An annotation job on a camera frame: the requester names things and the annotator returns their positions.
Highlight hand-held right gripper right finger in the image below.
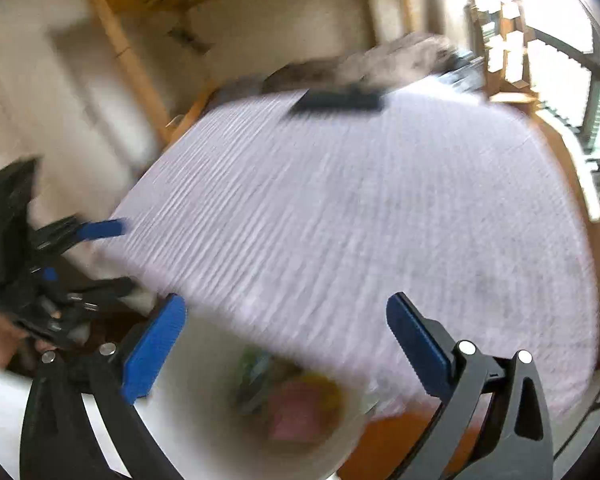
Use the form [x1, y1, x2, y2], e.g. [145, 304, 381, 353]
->
[386, 291, 555, 480]

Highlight grey pillow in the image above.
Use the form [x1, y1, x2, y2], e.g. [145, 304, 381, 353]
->
[215, 77, 266, 106]

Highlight wooden bunk ladder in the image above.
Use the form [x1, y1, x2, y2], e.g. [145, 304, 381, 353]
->
[455, 0, 541, 106]

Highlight lilac quilted blanket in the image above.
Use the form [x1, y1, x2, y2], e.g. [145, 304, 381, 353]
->
[92, 80, 600, 411]

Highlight wooden bunk bed frame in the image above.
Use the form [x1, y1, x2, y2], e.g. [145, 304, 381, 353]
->
[77, 0, 381, 143]

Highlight black window railing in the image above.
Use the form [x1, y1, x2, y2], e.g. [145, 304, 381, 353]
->
[525, 27, 600, 221]

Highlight brown duvet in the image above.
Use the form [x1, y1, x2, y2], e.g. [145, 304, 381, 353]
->
[262, 32, 461, 93]

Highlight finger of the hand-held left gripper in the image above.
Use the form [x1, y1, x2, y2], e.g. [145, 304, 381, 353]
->
[30, 217, 128, 256]
[55, 277, 141, 312]

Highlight grey shirt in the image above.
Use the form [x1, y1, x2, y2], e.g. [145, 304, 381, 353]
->
[440, 57, 486, 91]

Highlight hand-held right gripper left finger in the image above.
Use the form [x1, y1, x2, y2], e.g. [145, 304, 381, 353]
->
[19, 292, 187, 480]

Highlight white bin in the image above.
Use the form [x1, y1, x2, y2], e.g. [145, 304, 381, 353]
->
[0, 290, 381, 480]

